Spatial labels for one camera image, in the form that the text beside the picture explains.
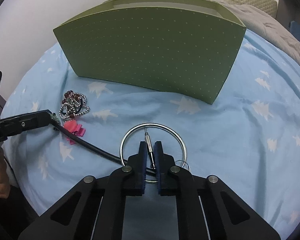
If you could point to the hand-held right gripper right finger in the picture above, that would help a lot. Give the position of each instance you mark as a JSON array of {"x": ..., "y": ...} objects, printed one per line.
[{"x": 159, "y": 170}]

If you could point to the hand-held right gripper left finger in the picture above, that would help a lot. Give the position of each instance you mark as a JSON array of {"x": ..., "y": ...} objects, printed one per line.
[{"x": 142, "y": 170}]

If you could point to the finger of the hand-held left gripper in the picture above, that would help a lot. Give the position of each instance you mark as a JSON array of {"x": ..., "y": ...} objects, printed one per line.
[{"x": 27, "y": 123}]

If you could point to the dark green charm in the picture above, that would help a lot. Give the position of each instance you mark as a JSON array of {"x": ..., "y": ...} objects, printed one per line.
[{"x": 53, "y": 117}]

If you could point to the pink hair bow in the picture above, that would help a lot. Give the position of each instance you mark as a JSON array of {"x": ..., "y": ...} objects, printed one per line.
[{"x": 75, "y": 127}]

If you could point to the green cardboard box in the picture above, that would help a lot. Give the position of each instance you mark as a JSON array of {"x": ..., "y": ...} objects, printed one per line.
[{"x": 152, "y": 55}]

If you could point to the person's left hand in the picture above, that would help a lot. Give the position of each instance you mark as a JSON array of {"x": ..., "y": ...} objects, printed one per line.
[{"x": 0, "y": 187}]

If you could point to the grey duvet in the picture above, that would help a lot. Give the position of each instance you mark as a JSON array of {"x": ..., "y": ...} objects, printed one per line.
[{"x": 270, "y": 30}]

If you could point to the blue chair back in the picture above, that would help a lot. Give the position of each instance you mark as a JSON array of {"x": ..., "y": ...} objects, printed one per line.
[{"x": 296, "y": 28}]

